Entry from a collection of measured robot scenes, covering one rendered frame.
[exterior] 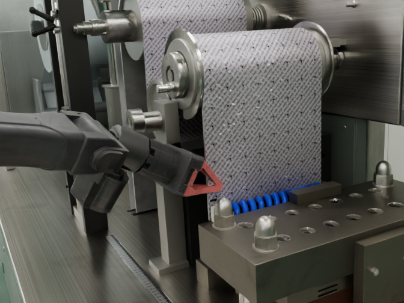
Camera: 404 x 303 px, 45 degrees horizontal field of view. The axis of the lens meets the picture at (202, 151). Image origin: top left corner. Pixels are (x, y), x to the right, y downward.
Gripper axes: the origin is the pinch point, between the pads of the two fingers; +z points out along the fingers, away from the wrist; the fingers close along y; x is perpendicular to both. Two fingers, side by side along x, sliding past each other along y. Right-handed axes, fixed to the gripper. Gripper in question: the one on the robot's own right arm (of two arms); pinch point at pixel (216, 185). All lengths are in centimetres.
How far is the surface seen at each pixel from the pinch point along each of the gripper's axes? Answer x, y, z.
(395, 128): 84, -197, 256
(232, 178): 2.2, 0.2, 2.2
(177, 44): 18.4, -5.6, -13.9
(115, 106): 7, -75, 3
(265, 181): 3.9, 0.2, 8.7
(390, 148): 70, -201, 264
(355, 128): 20.2, -1.6, 24.8
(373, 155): 20, -13, 45
